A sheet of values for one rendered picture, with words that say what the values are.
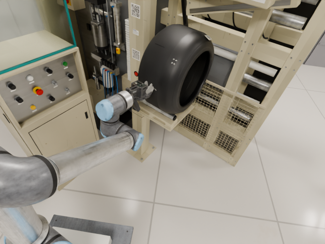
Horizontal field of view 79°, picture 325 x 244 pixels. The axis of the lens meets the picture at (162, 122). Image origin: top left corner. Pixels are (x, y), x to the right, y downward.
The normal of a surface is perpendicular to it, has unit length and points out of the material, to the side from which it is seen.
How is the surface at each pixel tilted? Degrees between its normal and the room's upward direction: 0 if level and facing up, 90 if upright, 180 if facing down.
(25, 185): 52
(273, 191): 0
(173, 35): 18
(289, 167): 0
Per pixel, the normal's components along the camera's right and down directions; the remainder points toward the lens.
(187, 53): 0.36, 0.10
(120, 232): 0.08, -0.69
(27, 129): 0.80, 0.48
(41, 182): 0.78, -0.04
